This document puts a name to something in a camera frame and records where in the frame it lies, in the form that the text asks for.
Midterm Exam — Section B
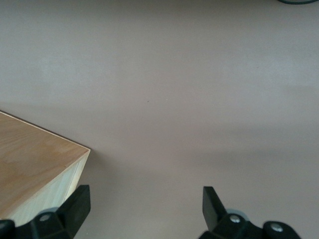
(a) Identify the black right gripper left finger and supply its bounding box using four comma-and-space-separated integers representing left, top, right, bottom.
14, 184, 91, 239

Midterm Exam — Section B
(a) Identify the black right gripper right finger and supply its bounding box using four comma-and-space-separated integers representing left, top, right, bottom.
198, 186, 300, 239

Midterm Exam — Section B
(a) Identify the light wooden drawer cabinet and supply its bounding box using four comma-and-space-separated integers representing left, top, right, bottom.
0, 110, 91, 226

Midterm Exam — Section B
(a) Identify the dark round object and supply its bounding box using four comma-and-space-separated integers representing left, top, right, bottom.
276, 0, 318, 5

